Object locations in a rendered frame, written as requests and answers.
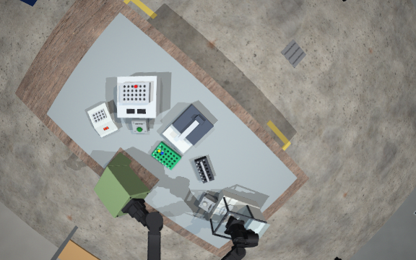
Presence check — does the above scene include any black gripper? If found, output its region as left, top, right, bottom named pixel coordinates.
left=224, top=216, right=245, bottom=236

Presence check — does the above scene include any white dry block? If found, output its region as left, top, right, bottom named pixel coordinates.
left=88, top=102, right=120, bottom=137

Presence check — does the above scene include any green tube rack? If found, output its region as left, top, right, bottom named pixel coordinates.
left=151, top=142, right=181, bottom=170

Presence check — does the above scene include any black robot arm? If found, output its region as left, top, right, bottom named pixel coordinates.
left=121, top=199, right=259, bottom=260

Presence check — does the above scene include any grey bench mat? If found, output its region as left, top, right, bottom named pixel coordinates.
left=47, top=13, right=297, bottom=248

